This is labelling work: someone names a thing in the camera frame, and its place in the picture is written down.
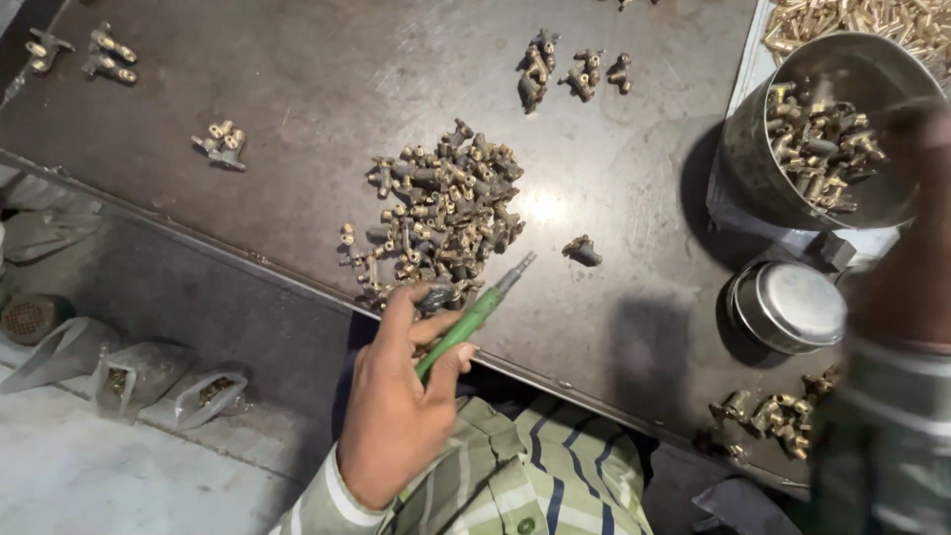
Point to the pile of brass fittings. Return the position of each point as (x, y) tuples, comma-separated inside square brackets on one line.
[(446, 208)]

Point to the row of dull brass fittings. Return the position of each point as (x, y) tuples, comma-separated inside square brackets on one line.
[(572, 70)]

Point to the brass fittings filling container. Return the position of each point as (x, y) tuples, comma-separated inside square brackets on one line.
[(817, 145)]

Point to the round brown perforated disc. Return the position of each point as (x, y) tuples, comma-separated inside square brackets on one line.
[(30, 318)]

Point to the small dark metal block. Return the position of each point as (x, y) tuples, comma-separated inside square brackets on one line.
[(839, 251)]

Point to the cluster of bright brass fittings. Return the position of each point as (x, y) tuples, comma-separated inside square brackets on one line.
[(780, 416)]

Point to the crumpled plastic bags heap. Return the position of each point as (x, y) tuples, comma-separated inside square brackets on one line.
[(41, 219)]

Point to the person's left hand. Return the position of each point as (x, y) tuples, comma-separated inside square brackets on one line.
[(390, 416)]

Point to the clear plastic bag with parts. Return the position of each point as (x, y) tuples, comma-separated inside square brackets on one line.
[(130, 379), (200, 397)]

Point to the small steel lidded tin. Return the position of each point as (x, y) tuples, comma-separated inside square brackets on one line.
[(791, 304)]

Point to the dark brass fitting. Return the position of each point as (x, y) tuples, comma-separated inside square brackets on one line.
[(437, 297)]

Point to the heap of shiny brass pins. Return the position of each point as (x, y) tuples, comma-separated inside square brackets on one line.
[(854, 22)]

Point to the striped green shirt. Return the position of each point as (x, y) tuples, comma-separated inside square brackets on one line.
[(542, 483)]

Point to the steel round container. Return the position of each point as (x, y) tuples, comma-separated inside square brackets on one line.
[(750, 156)]

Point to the single brass fitting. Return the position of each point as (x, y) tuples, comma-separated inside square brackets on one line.
[(583, 251)]

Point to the person's right hand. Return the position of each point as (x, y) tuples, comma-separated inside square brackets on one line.
[(910, 245)]

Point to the dark grey cloth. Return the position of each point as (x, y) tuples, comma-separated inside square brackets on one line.
[(743, 509)]

